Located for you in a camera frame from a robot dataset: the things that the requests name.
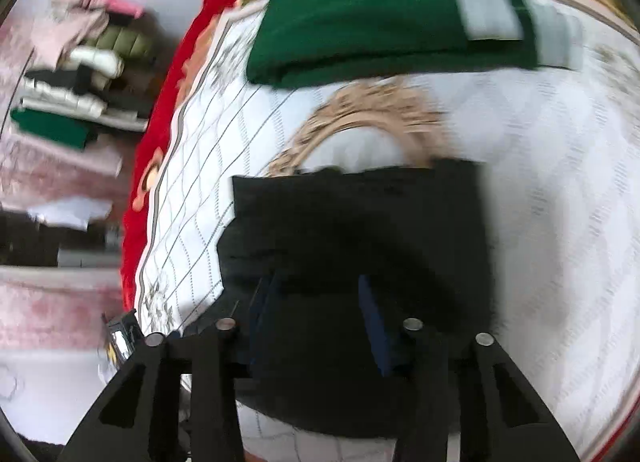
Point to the white floral patterned cloth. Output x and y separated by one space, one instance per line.
550 192

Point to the black leather jacket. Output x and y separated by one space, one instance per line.
350 232

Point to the green garment with white stripes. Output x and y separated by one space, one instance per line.
360 16

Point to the red floral blanket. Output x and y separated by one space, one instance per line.
210 1

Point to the pile of folded clothes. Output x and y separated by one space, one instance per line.
95 56

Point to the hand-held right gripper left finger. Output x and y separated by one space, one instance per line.
260 312

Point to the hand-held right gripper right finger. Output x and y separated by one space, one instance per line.
372 322

